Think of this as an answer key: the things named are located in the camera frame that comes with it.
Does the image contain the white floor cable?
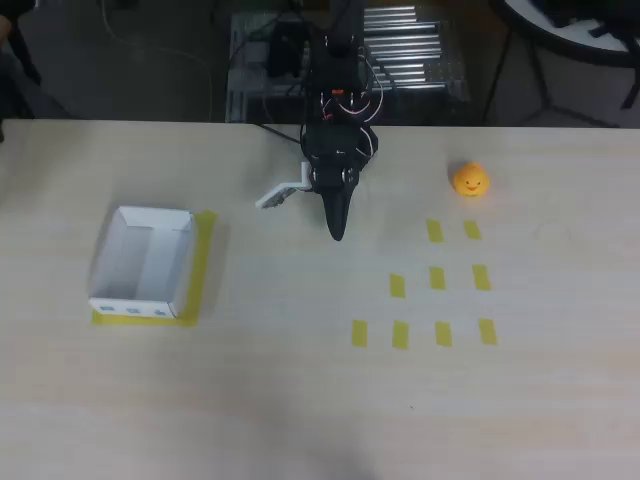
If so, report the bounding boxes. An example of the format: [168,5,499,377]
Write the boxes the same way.
[99,0,216,121]

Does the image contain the aluminium profile rack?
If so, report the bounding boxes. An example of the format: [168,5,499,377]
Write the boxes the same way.
[225,4,474,124]

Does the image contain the white gripper camera mount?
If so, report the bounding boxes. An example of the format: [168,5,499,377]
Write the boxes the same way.
[254,162,315,210]

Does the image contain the black camera cable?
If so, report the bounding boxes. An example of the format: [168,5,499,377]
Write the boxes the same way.
[255,123,304,147]

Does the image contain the white gripper servo cable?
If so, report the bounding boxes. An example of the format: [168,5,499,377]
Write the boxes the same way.
[355,124,377,164]

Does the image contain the round white table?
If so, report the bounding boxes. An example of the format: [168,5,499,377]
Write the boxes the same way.
[482,0,640,129]

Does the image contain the white arm servo cable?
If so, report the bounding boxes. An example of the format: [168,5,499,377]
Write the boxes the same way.
[355,44,386,126]

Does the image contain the black bag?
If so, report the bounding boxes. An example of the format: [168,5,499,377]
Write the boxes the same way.
[547,0,640,40]

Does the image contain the white cardboard box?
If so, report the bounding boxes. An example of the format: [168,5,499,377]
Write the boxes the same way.
[88,205,196,321]

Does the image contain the person in dark clothing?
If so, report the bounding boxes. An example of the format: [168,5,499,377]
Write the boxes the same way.
[0,0,49,121]

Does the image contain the long yellow tape strip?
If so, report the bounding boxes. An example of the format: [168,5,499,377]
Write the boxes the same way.
[175,209,219,330]
[91,309,201,330]

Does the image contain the yellow rubber duck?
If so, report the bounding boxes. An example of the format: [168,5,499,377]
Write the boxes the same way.
[452,161,492,200]

